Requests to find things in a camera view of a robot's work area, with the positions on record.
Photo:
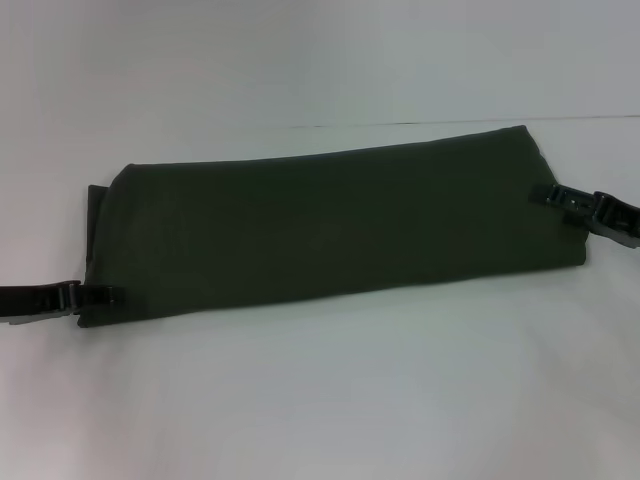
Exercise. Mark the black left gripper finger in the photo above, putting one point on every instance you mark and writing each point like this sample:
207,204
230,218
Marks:
100,296

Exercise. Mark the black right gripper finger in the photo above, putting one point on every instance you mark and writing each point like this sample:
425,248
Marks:
565,200

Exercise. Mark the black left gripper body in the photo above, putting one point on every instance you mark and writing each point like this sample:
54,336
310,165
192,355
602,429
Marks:
35,302

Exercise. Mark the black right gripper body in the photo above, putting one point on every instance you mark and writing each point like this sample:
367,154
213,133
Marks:
620,220

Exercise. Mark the dark green FREE T-shirt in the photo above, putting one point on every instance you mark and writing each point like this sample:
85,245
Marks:
325,235

